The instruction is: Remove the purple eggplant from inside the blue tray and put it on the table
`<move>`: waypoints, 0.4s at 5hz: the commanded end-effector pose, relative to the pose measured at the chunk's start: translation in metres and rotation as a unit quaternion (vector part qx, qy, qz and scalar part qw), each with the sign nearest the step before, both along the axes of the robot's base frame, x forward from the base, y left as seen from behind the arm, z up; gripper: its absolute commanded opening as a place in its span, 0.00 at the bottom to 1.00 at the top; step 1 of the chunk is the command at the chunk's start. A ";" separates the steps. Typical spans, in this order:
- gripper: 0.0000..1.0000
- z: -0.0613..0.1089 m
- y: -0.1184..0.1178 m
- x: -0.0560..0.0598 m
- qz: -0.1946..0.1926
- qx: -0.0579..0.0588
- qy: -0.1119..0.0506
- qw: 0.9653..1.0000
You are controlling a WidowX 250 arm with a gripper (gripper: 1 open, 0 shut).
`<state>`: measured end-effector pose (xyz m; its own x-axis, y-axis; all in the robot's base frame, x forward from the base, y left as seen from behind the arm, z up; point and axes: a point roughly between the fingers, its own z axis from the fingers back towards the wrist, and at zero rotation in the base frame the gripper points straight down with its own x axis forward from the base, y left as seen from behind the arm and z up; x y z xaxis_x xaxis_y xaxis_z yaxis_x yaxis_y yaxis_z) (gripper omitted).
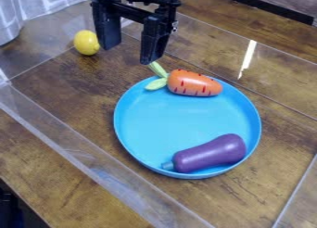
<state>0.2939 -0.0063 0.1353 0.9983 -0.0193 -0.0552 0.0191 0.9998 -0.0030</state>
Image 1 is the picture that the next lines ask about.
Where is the grey white curtain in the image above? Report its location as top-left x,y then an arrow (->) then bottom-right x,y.
0,0 -> 86,46

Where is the clear acrylic enclosure wall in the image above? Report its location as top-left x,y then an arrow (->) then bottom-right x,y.
0,69 -> 214,228

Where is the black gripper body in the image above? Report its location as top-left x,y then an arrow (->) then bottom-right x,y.
91,0 -> 181,26

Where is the round blue tray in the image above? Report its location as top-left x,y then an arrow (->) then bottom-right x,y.
114,78 -> 261,179

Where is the orange toy carrot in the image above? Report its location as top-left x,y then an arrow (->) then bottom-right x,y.
145,62 -> 224,96

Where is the purple toy eggplant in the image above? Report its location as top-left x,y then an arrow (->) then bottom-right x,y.
162,133 -> 246,173

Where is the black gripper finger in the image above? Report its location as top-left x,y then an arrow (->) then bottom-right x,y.
141,14 -> 172,65
93,0 -> 122,50

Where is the yellow toy lemon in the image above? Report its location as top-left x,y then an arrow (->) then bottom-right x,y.
74,30 -> 101,56

